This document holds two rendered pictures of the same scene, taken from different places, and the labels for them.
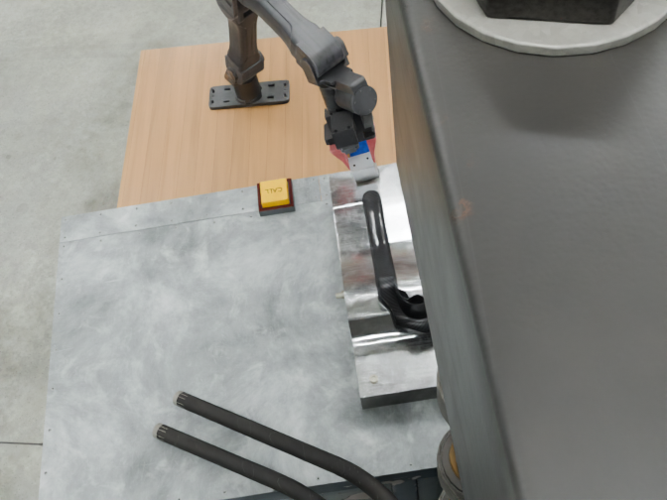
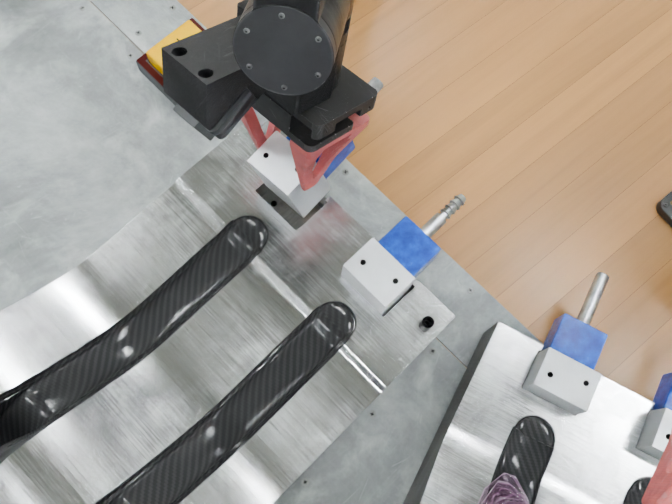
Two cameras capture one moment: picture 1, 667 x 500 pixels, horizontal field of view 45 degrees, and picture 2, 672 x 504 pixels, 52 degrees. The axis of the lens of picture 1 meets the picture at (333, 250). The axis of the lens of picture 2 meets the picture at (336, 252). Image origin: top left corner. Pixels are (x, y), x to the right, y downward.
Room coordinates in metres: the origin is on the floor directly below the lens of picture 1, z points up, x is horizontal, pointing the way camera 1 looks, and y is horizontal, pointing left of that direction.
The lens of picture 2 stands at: (0.86, -0.27, 1.47)
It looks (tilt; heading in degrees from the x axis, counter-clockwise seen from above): 72 degrees down; 34
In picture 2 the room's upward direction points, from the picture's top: 8 degrees clockwise
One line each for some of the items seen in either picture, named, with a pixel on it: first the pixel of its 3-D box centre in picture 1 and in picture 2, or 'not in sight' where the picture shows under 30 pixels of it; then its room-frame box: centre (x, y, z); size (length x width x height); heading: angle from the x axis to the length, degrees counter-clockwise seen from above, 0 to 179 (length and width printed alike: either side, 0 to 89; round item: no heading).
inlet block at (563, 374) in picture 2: not in sight; (576, 336); (1.11, -0.37, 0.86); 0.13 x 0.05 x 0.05; 14
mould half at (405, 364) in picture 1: (407, 269); (135, 416); (0.80, -0.14, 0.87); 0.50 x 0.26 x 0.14; 177
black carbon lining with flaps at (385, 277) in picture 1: (410, 248); (145, 407); (0.81, -0.15, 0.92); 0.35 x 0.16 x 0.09; 177
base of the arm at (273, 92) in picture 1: (246, 84); not in sight; (1.41, 0.12, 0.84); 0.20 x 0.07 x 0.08; 81
